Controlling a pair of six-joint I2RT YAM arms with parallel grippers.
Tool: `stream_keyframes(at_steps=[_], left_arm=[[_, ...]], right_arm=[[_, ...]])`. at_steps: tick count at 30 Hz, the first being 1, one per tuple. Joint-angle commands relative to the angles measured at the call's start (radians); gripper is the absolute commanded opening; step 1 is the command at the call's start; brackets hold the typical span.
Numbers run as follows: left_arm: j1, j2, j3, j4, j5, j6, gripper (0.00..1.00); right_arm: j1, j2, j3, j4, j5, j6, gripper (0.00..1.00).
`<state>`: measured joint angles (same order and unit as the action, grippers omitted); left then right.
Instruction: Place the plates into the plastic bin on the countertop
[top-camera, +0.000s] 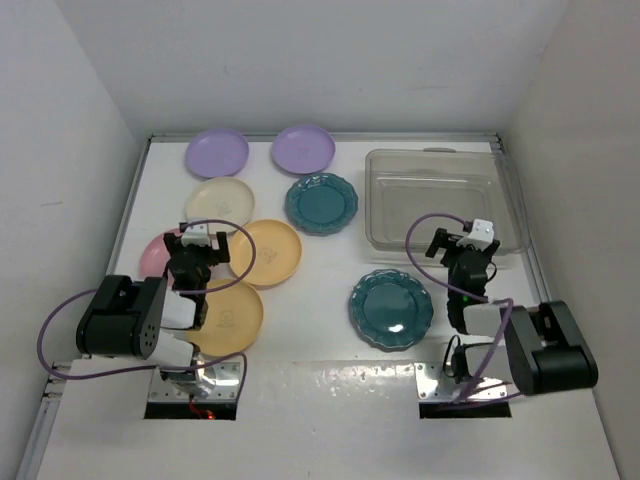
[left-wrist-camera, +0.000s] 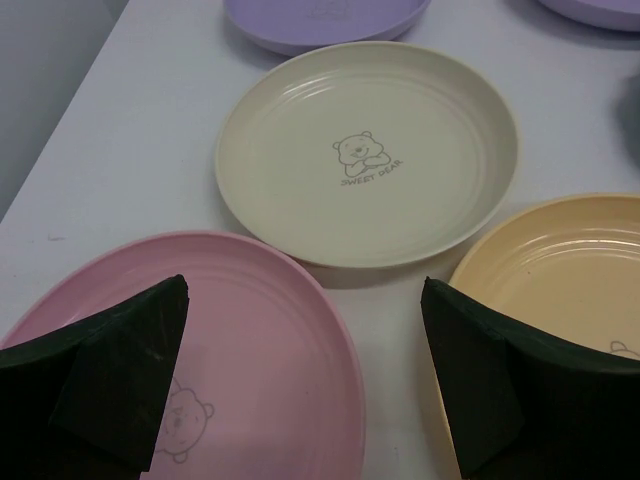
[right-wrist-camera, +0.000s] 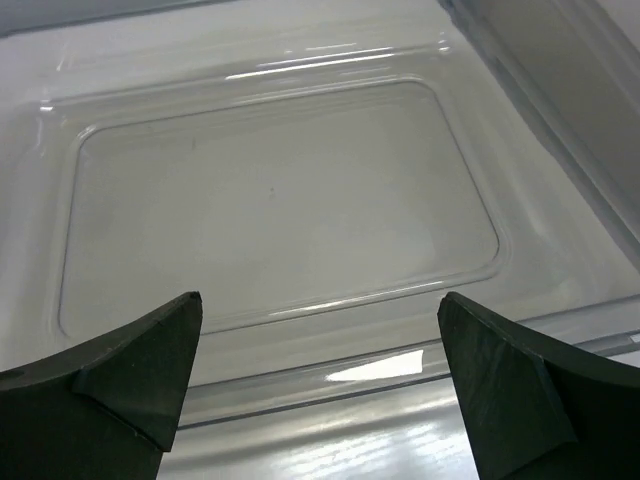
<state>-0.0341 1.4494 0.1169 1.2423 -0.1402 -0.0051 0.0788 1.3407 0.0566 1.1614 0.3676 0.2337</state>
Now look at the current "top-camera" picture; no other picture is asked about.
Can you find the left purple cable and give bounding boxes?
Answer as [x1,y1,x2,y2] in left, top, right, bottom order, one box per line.
[38,218,258,402]

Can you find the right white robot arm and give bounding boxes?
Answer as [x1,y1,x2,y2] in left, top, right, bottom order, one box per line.
[425,225,599,396]

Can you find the purple plate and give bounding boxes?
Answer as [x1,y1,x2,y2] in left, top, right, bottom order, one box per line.
[184,128,249,179]
[271,124,336,175]

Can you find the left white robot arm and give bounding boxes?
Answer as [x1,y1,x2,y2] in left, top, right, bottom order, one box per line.
[76,225,230,393]

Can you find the teal scalloped plate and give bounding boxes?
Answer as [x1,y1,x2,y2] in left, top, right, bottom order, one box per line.
[284,173,359,236]
[348,269,434,351]

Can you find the near yellow plate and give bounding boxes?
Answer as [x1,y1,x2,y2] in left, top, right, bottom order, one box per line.
[186,282,264,357]

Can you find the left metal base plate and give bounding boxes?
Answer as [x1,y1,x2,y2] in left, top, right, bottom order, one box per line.
[148,361,244,404]

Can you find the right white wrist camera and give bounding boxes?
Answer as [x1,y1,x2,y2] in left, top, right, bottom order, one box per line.
[456,219,495,251]

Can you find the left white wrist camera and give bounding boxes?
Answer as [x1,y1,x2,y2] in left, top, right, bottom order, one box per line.
[180,224,211,247]

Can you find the metal base plate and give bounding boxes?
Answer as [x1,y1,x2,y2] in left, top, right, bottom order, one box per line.
[413,362,509,404]
[148,361,244,404]

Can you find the far yellow plate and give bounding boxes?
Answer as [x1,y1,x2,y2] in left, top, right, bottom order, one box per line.
[229,219,303,287]

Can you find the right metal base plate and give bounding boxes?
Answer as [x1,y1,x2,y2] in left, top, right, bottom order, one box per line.
[413,362,509,404]

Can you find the yellow plate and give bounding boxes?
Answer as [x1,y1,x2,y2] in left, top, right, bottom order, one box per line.
[186,282,264,357]
[229,219,303,287]

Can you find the clear plastic bin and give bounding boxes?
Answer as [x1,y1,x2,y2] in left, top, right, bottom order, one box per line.
[365,149,530,256]

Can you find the left purple plate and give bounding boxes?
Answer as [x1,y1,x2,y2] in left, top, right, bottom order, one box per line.
[184,128,249,179]

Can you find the cream plate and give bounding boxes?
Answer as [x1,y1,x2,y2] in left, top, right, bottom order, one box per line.
[185,177,255,226]

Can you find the pink plate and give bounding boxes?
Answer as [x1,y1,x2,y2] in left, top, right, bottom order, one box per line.
[139,233,170,279]

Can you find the right purple plate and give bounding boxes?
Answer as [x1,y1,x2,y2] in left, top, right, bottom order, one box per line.
[271,124,336,175]

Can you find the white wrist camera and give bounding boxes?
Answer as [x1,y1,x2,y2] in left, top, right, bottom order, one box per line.
[180,224,211,247]
[456,219,495,251]

